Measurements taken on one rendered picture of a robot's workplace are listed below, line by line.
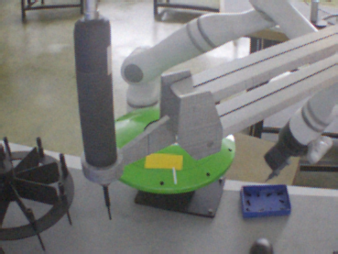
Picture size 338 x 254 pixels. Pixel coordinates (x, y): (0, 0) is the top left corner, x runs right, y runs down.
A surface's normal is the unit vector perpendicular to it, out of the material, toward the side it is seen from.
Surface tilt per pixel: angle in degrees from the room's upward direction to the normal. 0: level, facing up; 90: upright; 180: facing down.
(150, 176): 24
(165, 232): 0
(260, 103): 12
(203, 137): 90
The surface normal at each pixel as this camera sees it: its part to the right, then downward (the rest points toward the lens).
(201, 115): 0.39, 0.53
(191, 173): 0.17, -0.54
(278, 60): -0.18, -0.75
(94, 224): 0.01, -0.82
